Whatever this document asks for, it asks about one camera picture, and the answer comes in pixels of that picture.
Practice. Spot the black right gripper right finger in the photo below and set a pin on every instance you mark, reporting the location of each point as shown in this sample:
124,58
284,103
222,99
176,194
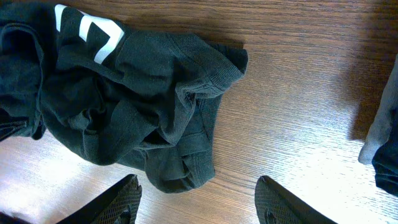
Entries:
277,205

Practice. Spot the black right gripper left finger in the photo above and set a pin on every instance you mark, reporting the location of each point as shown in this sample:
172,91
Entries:
117,205

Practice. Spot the dark green t-shirt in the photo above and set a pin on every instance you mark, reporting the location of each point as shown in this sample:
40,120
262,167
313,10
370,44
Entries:
112,94

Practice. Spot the navy blue folded garment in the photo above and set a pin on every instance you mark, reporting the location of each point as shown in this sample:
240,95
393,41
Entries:
385,162

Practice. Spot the grey folded garment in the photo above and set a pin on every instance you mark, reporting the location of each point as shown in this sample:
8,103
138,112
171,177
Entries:
381,127

